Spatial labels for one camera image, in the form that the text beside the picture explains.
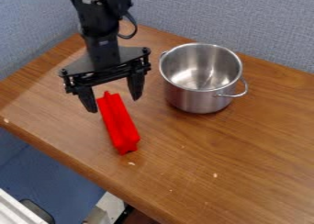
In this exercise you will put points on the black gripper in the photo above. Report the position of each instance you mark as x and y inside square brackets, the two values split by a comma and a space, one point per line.
[105, 62]

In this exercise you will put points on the red plastic block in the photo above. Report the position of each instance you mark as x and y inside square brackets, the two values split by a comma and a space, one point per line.
[119, 123]

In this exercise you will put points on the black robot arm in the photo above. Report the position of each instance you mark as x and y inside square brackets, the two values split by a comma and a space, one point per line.
[99, 16]

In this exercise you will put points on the white ribbed box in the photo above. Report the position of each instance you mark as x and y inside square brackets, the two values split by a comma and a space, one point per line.
[15, 213]

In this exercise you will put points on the metal pot with handles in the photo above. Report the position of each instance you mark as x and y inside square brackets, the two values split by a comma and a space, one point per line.
[203, 77]

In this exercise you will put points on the white table leg bracket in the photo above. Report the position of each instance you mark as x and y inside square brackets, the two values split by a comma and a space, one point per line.
[105, 211]

